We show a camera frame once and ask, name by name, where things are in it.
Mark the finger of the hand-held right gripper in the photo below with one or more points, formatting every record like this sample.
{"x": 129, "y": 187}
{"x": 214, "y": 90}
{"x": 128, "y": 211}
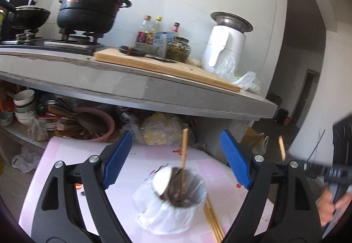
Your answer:
{"x": 316, "y": 171}

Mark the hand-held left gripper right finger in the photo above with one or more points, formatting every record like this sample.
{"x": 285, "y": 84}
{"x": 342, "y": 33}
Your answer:
{"x": 236, "y": 163}

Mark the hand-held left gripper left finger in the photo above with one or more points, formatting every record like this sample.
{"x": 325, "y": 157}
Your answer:
{"x": 115, "y": 163}

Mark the single bamboo chopstick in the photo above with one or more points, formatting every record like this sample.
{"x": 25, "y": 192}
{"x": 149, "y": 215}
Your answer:
{"x": 184, "y": 149}
{"x": 282, "y": 149}

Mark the steel utensil holder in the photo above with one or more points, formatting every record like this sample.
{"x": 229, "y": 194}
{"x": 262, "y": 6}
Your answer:
{"x": 196, "y": 190}

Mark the cream round plastic ladle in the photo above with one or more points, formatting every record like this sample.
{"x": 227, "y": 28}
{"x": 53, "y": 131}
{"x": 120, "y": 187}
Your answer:
{"x": 162, "y": 182}

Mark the pile of bamboo chopsticks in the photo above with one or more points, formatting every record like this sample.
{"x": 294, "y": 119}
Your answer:
{"x": 213, "y": 218}

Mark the person's right hand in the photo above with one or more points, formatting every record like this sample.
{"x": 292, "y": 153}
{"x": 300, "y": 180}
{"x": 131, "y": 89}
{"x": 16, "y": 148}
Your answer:
{"x": 324, "y": 207}

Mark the cardboard box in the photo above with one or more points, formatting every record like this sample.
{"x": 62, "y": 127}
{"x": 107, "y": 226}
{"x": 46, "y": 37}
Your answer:
{"x": 251, "y": 138}

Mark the pink plastic basin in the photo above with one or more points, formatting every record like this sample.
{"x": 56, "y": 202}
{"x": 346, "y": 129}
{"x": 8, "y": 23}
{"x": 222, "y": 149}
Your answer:
{"x": 108, "y": 124}

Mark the bag of yellow food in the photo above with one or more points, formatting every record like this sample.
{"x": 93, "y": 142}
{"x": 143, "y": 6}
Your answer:
{"x": 159, "y": 130}

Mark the white plastic bag liner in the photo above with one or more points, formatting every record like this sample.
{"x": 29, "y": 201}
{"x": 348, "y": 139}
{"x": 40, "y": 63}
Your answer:
{"x": 165, "y": 218}

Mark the crumpled grey plastic bag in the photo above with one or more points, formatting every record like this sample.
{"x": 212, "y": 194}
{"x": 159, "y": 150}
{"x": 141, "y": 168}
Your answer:
{"x": 37, "y": 130}

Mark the crumpled clear plastic bag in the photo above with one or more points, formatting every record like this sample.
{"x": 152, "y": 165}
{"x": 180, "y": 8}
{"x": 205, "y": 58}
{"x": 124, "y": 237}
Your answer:
{"x": 24, "y": 160}

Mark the concrete counter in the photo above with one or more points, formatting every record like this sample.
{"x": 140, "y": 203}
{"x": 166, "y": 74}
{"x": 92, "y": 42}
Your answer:
{"x": 82, "y": 75}

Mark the wooden cutting board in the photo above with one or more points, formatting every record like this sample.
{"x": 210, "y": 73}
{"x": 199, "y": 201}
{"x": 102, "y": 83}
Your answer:
{"x": 154, "y": 67}

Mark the stack of ceramic bowls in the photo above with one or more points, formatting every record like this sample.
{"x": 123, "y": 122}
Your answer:
{"x": 24, "y": 105}

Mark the kitchen knife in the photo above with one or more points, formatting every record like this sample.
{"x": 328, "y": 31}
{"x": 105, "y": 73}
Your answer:
{"x": 132, "y": 51}

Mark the white air fryer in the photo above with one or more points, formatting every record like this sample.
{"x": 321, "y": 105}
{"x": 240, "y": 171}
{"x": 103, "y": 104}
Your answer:
{"x": 220, "y": 45}

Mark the glass jar of herbs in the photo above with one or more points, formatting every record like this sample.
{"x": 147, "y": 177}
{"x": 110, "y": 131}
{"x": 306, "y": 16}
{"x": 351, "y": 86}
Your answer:
{"x": 178, "y": 50}

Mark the gas stove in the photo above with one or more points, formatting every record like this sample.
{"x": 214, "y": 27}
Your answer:
{"x": 68, "y": 43}

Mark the sauce bottle with yellow cap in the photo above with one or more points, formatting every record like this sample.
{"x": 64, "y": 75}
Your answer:
{"x": 151, "y": 36}

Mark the steel basin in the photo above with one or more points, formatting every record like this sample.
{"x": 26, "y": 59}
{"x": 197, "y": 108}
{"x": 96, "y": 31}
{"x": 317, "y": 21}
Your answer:
{"x": 231, "y": 21}

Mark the black pot with steel lid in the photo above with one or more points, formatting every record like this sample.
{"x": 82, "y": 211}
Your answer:
{"x": 85, "y": 14}

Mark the black wok with lid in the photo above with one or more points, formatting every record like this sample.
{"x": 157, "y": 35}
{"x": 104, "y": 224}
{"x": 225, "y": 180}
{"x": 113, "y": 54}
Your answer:
{"x": 27, "y": 16}

